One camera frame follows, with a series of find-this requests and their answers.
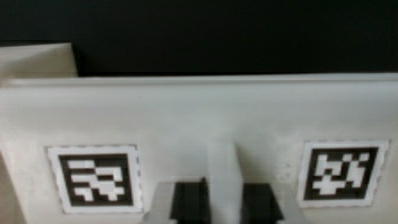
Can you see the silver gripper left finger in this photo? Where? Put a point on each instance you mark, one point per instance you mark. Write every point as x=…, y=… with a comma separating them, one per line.
x=180, y=206

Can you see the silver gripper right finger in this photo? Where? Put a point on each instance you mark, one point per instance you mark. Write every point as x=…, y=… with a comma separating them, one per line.
x=269, y=205

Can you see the white cabinet body box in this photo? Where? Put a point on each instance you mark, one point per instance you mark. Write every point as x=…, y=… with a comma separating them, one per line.
x=207, y=87

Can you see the white cabinet door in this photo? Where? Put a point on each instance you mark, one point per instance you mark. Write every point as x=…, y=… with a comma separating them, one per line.
x=97, y=145
x=320, y=145

